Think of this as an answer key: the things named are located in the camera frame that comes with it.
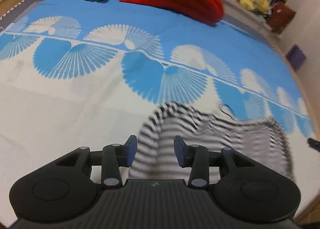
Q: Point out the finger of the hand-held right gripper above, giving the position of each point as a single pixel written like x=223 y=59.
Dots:
x=313 y=144

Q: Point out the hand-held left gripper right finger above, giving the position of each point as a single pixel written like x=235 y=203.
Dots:
x=181 y=152

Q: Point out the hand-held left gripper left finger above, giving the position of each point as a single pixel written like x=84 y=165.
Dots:
x=131 y=150

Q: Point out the striped hoodie with white vest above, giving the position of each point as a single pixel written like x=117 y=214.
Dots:
x=175 y=121

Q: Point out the blue patterned bedsheet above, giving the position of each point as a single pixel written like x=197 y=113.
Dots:
x=75 y=109

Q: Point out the dark red cushion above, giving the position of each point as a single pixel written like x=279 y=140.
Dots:
x=282 y=17

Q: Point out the white window ledge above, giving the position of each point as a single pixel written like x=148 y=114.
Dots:
x=240 y=12

